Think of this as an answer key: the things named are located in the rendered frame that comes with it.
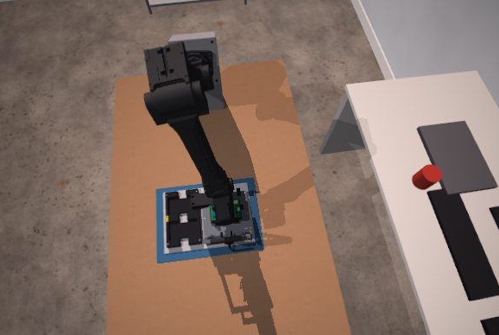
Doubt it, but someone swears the green circuit board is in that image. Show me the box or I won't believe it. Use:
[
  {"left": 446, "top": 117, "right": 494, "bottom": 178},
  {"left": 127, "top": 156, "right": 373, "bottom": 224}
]
[{"left": 211, "top": 199, "right": 241, "bottom": 220}]

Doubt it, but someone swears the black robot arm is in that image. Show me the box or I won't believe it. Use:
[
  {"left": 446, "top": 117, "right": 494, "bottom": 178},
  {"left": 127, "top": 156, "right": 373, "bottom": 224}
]
[{"left": 143, "top": 41, "right": 236, "bottom": 225}]

